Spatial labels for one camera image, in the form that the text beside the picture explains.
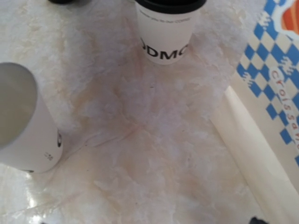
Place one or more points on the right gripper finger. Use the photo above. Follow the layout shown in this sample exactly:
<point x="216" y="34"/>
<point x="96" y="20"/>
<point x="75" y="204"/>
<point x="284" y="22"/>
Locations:
<point x="256" y="220"/>

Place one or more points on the checkered paper takeout bag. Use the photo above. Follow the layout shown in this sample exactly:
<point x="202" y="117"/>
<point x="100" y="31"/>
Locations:
<point x="258" y="117"/>

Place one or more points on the white paper coffee cup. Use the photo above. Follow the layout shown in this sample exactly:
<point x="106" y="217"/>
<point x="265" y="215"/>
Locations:
<point x="164" y="37"/>

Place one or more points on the black plastic cup lid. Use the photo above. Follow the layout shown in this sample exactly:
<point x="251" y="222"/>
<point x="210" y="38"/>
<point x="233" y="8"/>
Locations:
<point x="172" y="6"/>

